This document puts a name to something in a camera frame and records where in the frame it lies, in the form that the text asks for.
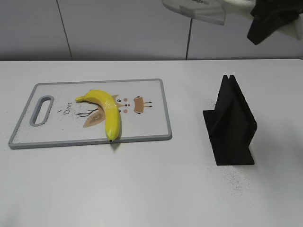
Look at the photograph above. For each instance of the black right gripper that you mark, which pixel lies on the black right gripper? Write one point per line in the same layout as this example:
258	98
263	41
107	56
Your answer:
271	15

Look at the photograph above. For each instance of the yellow plastic banana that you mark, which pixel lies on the yellow plastic banana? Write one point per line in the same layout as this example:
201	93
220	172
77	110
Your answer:
111	111

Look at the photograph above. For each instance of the white-handled kitchen knife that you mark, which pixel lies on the white-handled kitchen knife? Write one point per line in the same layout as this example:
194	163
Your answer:
210	11

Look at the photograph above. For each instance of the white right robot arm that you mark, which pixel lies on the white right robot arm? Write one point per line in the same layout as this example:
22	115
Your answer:
244	7

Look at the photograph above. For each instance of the black knife stand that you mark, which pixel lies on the black knife stand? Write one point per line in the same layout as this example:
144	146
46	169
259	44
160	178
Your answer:
230	125

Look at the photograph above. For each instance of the white grey-rimmed cutting board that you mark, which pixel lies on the white grey-rimmed cutting board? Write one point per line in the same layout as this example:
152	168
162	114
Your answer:
53	118

